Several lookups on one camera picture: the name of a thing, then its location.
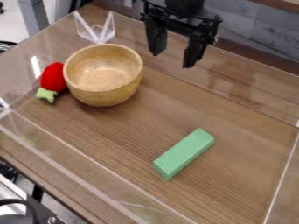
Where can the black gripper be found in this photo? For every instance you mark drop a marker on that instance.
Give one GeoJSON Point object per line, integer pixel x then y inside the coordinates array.
{"type": "Point", "coordinates": [186, 17]}

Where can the wooden bowl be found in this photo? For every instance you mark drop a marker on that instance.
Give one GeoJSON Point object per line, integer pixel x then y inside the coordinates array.
{"type": "Point", "coordinates": [103, 74]}

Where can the red plush strawberry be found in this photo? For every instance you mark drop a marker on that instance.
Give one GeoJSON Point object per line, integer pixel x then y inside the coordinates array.
{"type": "Point", "coordinates": [52, 82]}

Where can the green rectangular block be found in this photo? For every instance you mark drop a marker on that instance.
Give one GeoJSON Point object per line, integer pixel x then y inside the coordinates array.
{"type": "Point", "coordinates": [176, 158]}

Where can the clear acrylic corner bracket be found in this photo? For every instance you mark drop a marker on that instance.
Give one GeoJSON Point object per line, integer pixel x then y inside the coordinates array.
{"type": "Point", "coordinates": [95, 33]}

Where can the clear acrylic tray wall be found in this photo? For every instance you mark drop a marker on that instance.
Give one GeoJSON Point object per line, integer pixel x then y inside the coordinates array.
{"type": "Point", "coordinates": [89, 155]}

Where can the black metal bracket with cable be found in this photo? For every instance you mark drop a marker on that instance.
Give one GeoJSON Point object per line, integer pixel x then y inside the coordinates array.
{"type": "Point", "coordinates": [33, 215]}

